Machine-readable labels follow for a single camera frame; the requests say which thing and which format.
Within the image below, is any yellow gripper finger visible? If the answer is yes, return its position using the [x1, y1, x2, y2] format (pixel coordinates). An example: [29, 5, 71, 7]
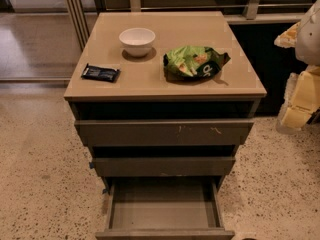
[274, 22, 300, 48]
[280, 66, 320, 129]

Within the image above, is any green rice chip bag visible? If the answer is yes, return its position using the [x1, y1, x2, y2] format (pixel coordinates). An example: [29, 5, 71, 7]
[163, 45, 230, 78]

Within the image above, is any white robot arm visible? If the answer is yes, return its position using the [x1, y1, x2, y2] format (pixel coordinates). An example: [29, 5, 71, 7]
[274, 0, 320, 134]

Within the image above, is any beige drawer cabinet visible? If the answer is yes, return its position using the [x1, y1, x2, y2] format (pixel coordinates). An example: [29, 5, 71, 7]
[63, 11, 268, 240]

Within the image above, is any bottom grey open drawer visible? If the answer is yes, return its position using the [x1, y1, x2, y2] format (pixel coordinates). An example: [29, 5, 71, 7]
[96, 177, 234, 240]

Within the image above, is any middle grey drawer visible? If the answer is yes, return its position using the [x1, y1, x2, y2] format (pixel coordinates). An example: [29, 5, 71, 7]
[90, 157, 235, 177]

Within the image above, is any top grey drawer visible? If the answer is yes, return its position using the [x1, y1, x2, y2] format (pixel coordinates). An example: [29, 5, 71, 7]
[75, 119, 253, 147]

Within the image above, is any white ceramic bowl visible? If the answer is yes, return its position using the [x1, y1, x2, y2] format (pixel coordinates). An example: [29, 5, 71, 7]
[119, 28, 156, 57]

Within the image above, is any black snack packet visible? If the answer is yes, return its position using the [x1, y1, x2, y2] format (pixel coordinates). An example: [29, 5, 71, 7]
[81, 64, 120, 83]

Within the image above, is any metal railing frame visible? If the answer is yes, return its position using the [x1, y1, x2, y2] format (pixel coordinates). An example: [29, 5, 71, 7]
[66, 0, 316, 42]

